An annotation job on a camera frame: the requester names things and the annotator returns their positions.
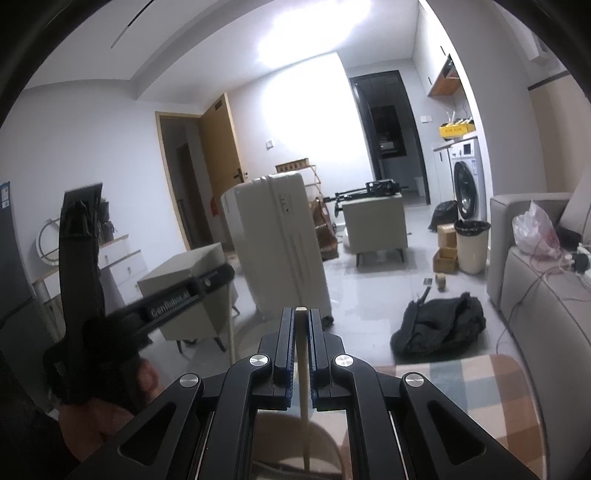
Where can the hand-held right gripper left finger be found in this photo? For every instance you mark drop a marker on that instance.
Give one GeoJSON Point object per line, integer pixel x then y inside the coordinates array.
{"type": "Point", "coordinates": [290, 369]}

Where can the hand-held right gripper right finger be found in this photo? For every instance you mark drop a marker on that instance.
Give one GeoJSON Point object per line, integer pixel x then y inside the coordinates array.
{"type": "Point", "coordinates": [314, 369]}

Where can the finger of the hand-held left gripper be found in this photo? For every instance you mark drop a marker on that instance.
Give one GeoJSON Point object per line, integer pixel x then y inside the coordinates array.
{"type": "Point", "coordinates": [214, 279]}

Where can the pale wooden chopstick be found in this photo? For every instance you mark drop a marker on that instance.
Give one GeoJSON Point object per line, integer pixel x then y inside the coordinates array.
{"type": "Point", "coordinates": [302, 350]}

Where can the person's left forearm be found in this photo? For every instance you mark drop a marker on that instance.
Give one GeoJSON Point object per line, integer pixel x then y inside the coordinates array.
{"type": "Point", "coordinates": [32, 438]}

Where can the person's left hand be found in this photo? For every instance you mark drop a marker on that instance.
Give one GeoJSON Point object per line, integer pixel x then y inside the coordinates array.
{"type": "Point", "coordinates": [148, 381]}

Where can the beige nightstand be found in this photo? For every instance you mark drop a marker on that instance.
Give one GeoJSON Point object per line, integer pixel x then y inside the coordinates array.
{"type": "Point", "coordinates": [374, 221]}
{"type": "Point", "coordinates": [184, 265]}

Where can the white drawer cabinet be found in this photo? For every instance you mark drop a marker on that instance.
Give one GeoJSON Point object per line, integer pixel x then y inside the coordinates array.
{"type": "Point", "coordinates": [124, 263]}

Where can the white round stand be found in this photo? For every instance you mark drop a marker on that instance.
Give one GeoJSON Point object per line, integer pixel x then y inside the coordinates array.
{"type": "Point", "coordinates": [39, 240]}

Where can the small potted plant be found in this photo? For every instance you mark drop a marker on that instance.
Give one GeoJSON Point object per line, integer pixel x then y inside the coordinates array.
{"type": "Point", "coordinates": [107, 221]}

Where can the grey refrigerator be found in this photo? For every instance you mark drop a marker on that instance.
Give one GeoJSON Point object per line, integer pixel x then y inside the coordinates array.
{"type": "Point", "coordinates": [18, 258]}

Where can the cream hard-shell suitcase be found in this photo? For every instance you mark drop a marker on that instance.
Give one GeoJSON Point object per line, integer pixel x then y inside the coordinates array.
{"type": "Point", "coordinates": [277, 230]}

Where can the wooden door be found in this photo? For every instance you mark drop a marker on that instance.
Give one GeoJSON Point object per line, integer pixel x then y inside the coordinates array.
{"type": "Point", "coordinates": [221, 152]}

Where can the black backpack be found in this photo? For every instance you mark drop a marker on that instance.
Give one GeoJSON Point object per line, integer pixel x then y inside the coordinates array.
{"type": "Point", "coordinates": [434, 323]}

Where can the brown tape roll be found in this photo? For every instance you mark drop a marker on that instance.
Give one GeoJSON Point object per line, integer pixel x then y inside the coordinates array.
{"type": "Point", "coordinates": [441, 282]}

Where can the cardboard box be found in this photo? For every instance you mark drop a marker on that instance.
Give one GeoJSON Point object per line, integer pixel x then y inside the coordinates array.
{"type": "Point", "coordinates": [444, 265]}
{"type": "Point", "coordinates": [445, 235]}

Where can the black folded tripod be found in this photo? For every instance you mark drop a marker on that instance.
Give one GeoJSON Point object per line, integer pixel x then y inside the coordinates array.
{"type": "Point", "coordinates": [381, 187]}

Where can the cream trash bin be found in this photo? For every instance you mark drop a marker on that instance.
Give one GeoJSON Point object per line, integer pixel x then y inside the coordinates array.
{"type": "Point", "coordinates": [471, 254]}

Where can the black garbage bag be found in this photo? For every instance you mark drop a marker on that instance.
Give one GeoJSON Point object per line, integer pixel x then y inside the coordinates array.
{"type": "Point", "coordinates": [443, 212]}

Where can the grey sofa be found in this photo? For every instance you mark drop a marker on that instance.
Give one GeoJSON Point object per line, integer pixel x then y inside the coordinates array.
{"type": "Point", "coordinates": [531, 286]}

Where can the white base cabinet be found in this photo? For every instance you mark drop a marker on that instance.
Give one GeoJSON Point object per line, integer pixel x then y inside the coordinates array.
{"type": "Point", "coordinates": [442, 175]}

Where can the black framed glass door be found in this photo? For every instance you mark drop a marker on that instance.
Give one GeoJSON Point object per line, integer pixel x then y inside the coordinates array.
{"type": "Point", "coordinates": [388, 120]}

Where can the white washing machine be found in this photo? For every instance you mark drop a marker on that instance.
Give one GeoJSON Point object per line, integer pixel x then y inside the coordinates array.
{"type": "Point", "coordinates": [466, 189]}

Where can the translucent plastic bag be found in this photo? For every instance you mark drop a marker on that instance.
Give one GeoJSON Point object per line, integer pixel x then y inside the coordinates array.
{"type": "Point", "coordinates": [531, 230]}

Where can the yellow crate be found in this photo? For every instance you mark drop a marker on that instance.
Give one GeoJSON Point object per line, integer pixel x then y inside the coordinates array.
{"type": "Point", "coordinates": [455, 130]}

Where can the black pouch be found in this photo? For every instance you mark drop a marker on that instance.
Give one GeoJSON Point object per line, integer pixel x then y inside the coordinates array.
{"type": "Point", "coordinates": [569, 235]}

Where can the white wall cabinet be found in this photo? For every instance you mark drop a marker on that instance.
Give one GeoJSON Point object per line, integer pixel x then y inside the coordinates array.
{"type": "Point", "coordinates": [443, 74]}

